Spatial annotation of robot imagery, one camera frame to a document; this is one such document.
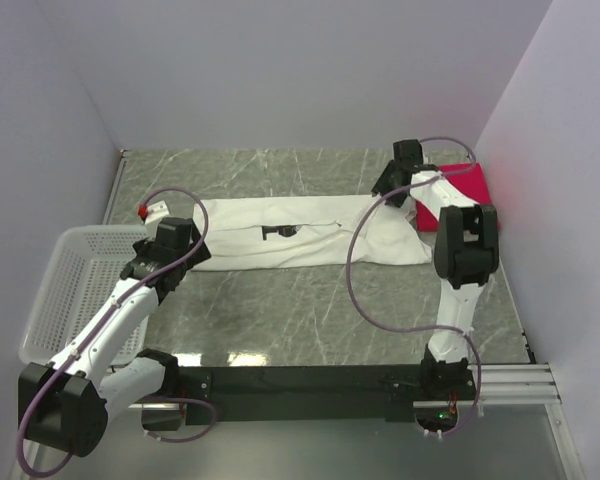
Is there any white t shirt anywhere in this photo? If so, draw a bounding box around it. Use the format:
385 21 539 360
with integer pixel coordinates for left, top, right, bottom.
195 195 432 271

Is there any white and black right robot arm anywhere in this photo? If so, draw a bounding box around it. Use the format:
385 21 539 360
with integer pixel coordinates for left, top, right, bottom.
372 139 499 399

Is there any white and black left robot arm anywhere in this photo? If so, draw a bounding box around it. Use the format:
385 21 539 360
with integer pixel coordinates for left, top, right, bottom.
17 217 211 457

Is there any folded red t shirt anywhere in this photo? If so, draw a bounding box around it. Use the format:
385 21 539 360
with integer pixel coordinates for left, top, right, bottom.
415 164 492 233

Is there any white plastic basket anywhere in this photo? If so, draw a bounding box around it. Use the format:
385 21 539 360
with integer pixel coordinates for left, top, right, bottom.
19 225 146 364

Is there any black base beam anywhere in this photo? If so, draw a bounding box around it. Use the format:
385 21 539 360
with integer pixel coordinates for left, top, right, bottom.
139 363 479 432

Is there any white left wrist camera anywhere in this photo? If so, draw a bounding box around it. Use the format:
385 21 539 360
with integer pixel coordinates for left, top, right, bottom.
137 201 171 225

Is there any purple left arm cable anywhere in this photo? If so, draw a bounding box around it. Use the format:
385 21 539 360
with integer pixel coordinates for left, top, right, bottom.
15 186 221 476

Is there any aluminium rail frame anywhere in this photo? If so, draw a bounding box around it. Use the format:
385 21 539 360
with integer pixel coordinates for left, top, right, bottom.
16 364 584 479

